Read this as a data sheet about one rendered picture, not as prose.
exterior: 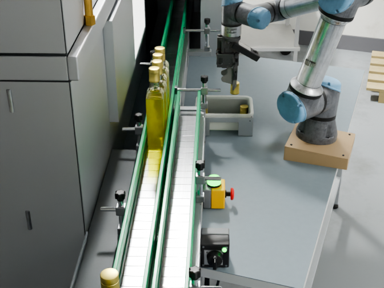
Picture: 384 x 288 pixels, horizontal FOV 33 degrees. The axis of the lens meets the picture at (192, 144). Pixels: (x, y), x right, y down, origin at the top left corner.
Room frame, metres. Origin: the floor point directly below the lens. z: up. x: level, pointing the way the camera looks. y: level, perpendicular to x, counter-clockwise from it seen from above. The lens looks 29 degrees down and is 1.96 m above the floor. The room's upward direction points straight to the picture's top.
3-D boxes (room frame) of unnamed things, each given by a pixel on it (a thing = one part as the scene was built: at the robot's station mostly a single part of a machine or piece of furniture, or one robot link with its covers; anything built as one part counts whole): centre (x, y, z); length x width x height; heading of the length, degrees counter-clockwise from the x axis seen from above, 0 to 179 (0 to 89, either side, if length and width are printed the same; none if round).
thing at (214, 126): (2.29, -0.10, 0.79); 0.27 x 0.17 x 0.08; 88
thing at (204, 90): (2.18, -0.02, 0.95); 0.17 x 0.03 x 0.12; 88
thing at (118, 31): (2.33, 0.23, 1.15); 0.90 x 0.03 x 0.34; 178
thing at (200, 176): (1.58, -0.05, 0.94); 0.07 x 0.04 x 0.13; 88
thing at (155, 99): (1.90, 0.12, 0.99); 0.06 x 0.06 x 0.21; 88
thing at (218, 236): (1.47, -0.06, 0.79); 0.08 x 0.08 x 0.08; 88
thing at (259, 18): (2.25, -0.23, 1.21); 0.11 x 0.11 x 0.08; 44
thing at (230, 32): (2.31, -0.15, 1.14); 0.08 x 0.08 x 0.05
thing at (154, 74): (1.90, 0.12, 1.14); 0.04 x 0.04 x 0.04
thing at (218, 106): (2.29, -0.13, 0.80); 0.22 x 0.17 x 0.09; 88
